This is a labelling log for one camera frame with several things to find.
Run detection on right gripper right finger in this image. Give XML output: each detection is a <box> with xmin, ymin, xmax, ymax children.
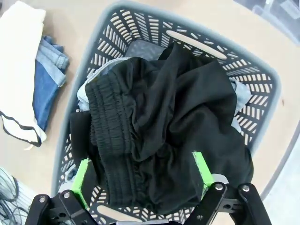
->
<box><xmin>185</xmin><ymin>151</ymin><xmax>270</xmax><ymax>225</ymax></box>

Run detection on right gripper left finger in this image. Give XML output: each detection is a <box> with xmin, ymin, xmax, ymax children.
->
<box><xmin>24</xmin><ymin>158</ymin><xmax>97</xmax><ymax>225</ymax></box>

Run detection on black elastic waist shorts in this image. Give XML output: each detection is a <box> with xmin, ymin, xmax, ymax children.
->
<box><xmin>69</xmin><ymin>43</ymin><xmax>255</xmax><ymax>215</ymax></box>

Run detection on light blue denim garment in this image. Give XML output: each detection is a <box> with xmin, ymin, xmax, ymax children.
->
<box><xmin>76</xmin><ymin>40</ymin><xmax>252</xmax><ymax>132</ymax></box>

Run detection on dark blue jeans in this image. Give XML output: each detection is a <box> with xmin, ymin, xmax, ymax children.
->
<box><xmin>31</xmin><ymin>35</ymin><xmax>70</xmax><ymax>132</ymax></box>

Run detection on white garment black trim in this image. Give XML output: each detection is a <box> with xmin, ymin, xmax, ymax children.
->
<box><xmin>0</xmin><ymin>1</ymin><xmax>47</xmax><ymax>151</ymax></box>

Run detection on grey plastic lattice basket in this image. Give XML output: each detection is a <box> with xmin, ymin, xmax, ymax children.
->
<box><xmin>52</xmin><ymin>1</ymin><xmax>281</xmax><ymax>223</ymax></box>

